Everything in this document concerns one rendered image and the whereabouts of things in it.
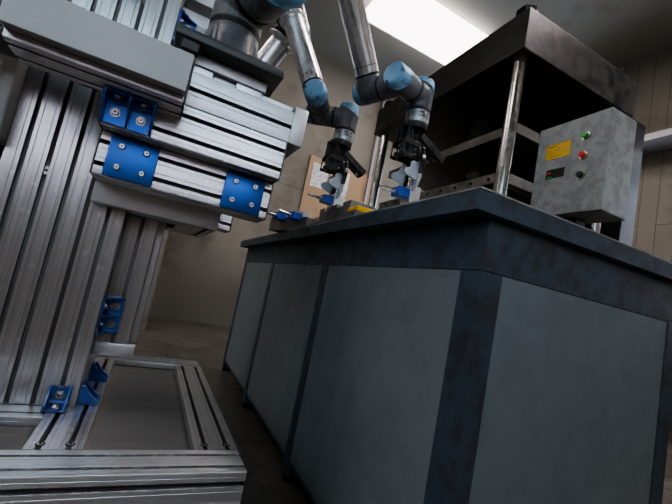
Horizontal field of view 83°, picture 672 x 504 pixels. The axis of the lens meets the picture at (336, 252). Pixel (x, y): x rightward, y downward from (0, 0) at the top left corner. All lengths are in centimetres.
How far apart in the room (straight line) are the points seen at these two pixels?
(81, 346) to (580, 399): 105
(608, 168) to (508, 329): 111
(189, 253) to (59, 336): 334
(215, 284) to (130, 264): 330
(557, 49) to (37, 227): 211
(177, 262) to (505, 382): 386
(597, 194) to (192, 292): 369
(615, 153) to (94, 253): 172
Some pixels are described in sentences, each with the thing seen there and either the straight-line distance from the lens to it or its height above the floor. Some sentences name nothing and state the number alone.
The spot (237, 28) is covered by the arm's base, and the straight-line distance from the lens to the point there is 99.
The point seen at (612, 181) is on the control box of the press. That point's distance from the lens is 175.
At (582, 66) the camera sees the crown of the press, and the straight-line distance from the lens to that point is 236.
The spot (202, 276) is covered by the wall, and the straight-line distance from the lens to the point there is 434.
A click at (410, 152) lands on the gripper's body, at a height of 105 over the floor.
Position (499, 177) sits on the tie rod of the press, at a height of 123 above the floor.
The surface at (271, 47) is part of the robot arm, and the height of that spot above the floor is 145.
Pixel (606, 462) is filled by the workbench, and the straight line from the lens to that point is 103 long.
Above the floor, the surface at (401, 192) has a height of 92.
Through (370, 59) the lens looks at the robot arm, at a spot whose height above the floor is 131.
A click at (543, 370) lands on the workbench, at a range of 81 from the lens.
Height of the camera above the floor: 59
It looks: 6 degrees up
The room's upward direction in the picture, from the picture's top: 11 degrees clockwise
